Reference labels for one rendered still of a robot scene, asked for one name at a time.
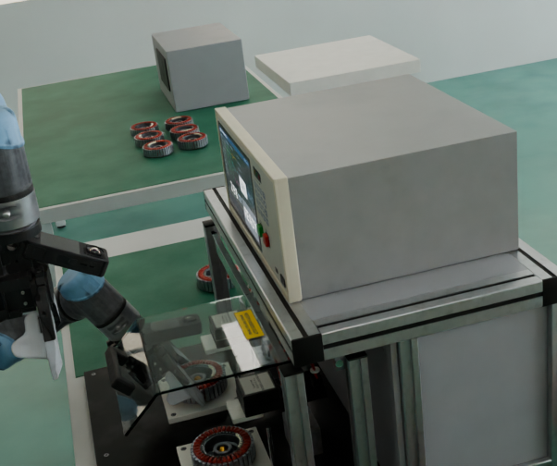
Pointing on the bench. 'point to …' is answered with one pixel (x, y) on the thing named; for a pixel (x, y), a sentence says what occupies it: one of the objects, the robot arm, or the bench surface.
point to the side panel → (488, 392)
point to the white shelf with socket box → (335, 65)
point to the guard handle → (117, 371)
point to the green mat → (146, 292)
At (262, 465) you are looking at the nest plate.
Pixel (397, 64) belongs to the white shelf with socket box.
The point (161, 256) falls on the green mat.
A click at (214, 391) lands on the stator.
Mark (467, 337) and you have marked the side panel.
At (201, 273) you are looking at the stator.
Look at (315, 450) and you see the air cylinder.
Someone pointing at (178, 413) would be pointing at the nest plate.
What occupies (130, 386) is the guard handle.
